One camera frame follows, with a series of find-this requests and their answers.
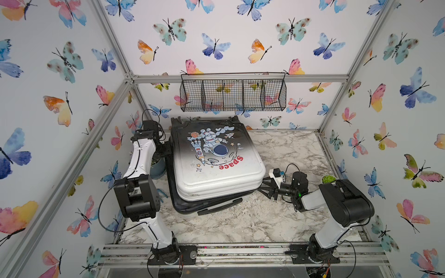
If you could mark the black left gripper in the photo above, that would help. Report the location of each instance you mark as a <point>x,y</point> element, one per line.
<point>168,149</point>

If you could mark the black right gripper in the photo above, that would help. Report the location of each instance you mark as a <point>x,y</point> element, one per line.
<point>269,190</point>

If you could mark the space print kids suitcase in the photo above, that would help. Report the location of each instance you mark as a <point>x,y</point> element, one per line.
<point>213,165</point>

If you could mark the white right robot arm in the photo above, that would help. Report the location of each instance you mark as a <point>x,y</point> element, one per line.
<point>348,208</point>

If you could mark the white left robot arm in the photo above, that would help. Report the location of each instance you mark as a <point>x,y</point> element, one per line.
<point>139,200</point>

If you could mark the blue flower pot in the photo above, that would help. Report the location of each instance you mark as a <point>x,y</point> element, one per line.
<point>158,169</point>

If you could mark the small white pot green plant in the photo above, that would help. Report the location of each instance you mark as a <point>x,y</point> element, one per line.
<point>328,179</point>

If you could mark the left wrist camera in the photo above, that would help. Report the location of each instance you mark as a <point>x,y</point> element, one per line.
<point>151,125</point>

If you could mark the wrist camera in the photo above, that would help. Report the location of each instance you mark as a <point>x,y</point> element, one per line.
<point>151,125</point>
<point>277,175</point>

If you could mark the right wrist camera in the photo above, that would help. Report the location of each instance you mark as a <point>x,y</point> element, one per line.
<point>277,175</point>

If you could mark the black wire wall basket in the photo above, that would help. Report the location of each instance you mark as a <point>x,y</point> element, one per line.
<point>232,92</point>

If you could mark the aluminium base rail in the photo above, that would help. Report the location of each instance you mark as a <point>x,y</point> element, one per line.
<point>207,255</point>

